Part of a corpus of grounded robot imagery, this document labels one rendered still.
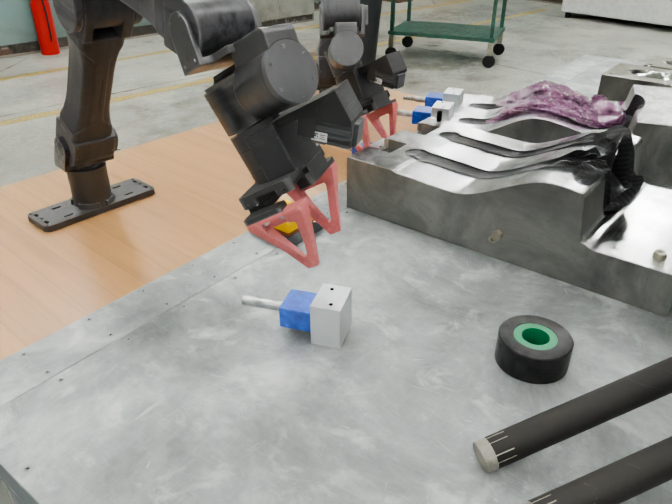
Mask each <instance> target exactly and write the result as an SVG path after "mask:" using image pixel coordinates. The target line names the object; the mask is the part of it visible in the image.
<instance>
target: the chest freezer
mask: <svg viewBox="0 0 672 504"><path fill-rule="evenodd" d="M561 11H562V12H566V13H565V17H566V18H570V16H571V13H577V14H584V15H591V16H599V17H606V18H613V19H621V20H628V21H635V22H643V23H650V24H658V25H665V26H672V0H563V3H562V8H561Z"/></svg>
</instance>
